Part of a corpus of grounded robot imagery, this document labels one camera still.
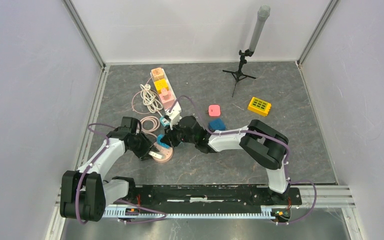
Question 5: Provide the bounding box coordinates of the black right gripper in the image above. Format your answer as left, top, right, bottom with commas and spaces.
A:
161, 119, 197, 148

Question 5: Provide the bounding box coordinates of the light blue plug adapter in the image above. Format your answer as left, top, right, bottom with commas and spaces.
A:
156, 134, 171, 149

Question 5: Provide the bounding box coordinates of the round pink socket hub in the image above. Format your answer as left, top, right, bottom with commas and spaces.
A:
152, 144, 174, 163

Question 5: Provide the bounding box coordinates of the teal power strip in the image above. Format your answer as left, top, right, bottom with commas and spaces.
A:
159, 116, 170, 128

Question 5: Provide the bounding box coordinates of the dark blue cube socket adapter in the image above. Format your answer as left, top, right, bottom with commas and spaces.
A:
208, 118, 226, 132

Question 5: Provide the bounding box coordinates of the pink plug adapter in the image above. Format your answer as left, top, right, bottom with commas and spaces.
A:
208, 104, 221, 118

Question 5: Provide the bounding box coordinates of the white square plug adapter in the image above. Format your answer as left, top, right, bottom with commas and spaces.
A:
148, 150, 164, 160

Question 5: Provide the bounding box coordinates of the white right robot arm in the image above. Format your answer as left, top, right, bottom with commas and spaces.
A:
160, 116, 291, 204

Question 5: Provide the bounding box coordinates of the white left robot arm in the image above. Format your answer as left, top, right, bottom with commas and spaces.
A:
59, 116, 158, 224

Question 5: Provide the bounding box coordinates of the pink cube socket adapter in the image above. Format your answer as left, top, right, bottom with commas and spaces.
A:
159, 91, 176, 110

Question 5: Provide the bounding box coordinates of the light pink charger plug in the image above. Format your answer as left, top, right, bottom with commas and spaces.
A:
160, 91, 171, 102

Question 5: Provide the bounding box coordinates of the yellow cube socket adapter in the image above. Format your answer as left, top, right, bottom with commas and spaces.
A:
153, 78, 170, 94

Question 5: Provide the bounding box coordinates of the tan cube socket adapter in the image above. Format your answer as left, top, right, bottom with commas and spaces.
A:
150, 67, 165, 82

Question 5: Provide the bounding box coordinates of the white long power strip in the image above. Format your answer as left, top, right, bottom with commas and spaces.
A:
150, 67, 182, 113

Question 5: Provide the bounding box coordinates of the black mini tripod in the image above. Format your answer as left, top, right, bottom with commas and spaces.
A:
222, 49, 256, 98

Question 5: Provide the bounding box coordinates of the yellow toy brick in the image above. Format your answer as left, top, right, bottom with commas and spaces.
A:
247, 97, 272, 117

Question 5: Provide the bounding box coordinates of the grey microphone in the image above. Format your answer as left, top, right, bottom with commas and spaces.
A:
248, 5, 271, 56

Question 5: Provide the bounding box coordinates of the thick pink hub cable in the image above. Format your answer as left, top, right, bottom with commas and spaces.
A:
138, 115, 161, 138

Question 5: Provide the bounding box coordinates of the white loose cable bundle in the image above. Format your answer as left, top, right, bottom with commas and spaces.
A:
139, 83, 164, 115

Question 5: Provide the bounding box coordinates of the thin pink charger cable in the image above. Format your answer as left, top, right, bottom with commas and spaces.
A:
131, 76, 156, 115

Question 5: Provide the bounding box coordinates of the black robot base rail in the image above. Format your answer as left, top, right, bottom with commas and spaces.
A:
124, 184, 303, 214

